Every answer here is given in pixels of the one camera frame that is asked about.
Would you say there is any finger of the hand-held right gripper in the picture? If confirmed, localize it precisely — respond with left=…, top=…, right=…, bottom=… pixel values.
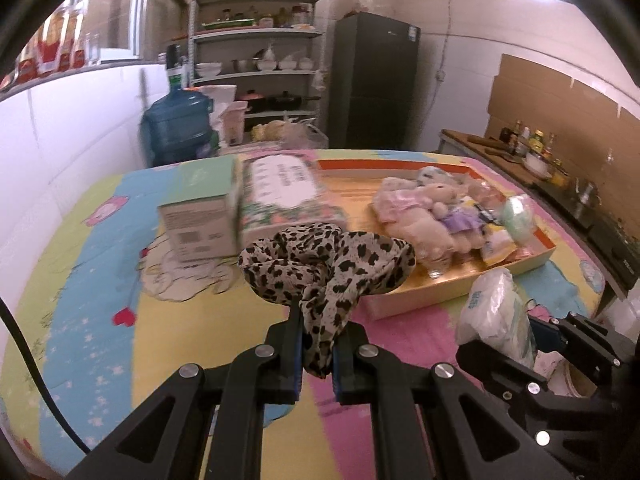
left=456, top=341, right=557, bottom=423
left=529, top=311, right=625, bottom=367

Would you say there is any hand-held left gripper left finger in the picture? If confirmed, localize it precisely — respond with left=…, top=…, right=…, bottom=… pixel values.
left=65, top=305, right=306, bottom=480

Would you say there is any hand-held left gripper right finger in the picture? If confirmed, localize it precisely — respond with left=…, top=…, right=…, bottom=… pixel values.
left=332, top=322, right=576, bottom=480

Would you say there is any white tissue pack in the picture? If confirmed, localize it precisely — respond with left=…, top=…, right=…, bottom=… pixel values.
left=455, top=267, right=538, bottom=368

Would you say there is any leopard print scrunchie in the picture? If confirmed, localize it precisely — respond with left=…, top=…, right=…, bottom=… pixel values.
left=237, top=221, right=417, bottom=380

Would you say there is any yellow snack packet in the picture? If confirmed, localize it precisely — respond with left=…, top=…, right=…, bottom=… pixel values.
left=480, top=227, right=521, bottom=266

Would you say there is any mint green sponge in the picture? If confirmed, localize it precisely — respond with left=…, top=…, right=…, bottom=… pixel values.
left=500, top=195, right=537, bottom=246

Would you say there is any beige plush bear purple dress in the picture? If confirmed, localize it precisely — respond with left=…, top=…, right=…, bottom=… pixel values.
left=387, top=182, right=488, bottom=263

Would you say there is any orange-rimmed cardboard box tray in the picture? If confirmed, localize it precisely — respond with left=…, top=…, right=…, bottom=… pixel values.
left=315, top=156, right=557, bottom=321

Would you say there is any pink plush toy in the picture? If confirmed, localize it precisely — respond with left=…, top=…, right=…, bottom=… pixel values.
left=372, top=176, right=436, bottom=223

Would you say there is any floral tissue box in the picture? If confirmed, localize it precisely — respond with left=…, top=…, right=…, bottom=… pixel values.
left=235, top=154, right=351, bottom=248

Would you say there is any white bowl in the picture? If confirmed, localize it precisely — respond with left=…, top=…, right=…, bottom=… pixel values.
left=524, top=152, right=553, bottom=178

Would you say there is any mint green carton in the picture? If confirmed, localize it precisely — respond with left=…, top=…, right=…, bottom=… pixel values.
left=157, top=155, right=243, bottom=262

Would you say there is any clear plastic food bag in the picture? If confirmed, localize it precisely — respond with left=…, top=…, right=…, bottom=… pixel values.
left=250, top=119, right=328, bottom=151

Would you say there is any pink plastic bin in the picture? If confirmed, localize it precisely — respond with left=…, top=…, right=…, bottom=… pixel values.
left=220, top=101, right=249, bottom=146

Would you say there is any black frying pan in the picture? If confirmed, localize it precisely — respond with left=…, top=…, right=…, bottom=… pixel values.
left=267, top=92, right=321, bottom=111

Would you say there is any blue water jug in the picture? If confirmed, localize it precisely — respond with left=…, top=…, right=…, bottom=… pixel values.
left=140, top=87, right=213, bottom=166

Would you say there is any white sack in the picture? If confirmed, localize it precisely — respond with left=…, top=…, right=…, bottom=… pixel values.
left=200, top=84, right=237, bottom=126

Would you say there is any dark refrigerator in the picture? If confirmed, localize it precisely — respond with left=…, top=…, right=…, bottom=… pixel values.
left=327, top=12, right=421, bottom=151

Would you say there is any black water pump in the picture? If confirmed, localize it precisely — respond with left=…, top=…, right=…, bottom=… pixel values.
left=165, top=44, right=185, bottom=92

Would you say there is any white metal shelf unit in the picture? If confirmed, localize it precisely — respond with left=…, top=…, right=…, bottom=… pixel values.
left=189, top=0, right=328, bottom=148

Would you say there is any red label liquor bottle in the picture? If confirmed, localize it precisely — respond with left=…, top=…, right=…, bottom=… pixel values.
left=37, top=12, right=61, bottom=78
left=57, top=10, right=76, bottom=73
left=72, top=10, right=87, bottom=68

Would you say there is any sliding window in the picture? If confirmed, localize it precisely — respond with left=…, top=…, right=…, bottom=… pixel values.
left=75, top=0, right=151, bottom=63

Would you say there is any cardboard wall sheet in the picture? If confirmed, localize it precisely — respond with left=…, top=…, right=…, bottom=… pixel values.
left=485, top=54, right=640, bottom=161

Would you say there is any black cable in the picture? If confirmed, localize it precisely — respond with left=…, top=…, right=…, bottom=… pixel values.
left=0, top=297, right=98, bottom=458

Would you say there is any wall cable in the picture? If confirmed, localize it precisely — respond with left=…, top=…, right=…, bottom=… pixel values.
left=437, top=0, right=457, bottom=83

